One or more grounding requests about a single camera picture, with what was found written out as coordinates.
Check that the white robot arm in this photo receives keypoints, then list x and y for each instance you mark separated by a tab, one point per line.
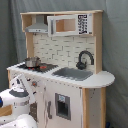
20	97

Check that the wooden toy kitchen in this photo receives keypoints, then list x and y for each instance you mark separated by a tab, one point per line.
87	97

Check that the grey toy sink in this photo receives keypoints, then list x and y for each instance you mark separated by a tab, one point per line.
73	74

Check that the black toy faucet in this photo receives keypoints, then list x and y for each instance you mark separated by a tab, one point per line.
82	64

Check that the black toy stovetop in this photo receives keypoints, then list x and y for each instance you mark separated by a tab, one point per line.
43	67

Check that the small metal pot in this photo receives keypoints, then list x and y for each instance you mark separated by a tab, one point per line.
32	61

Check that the red right stove knob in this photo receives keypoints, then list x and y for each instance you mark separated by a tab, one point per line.
34	83

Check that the white toy microwave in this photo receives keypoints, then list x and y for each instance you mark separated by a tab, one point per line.
66	25

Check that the grey ice dispenser panel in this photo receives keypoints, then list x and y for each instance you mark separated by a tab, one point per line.
62	104

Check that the grey range hood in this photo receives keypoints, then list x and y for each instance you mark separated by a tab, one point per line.
39	26

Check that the toy oven door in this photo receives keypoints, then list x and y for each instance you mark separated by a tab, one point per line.
33	111

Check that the grey cupboard door handle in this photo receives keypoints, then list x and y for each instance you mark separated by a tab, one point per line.
49	110

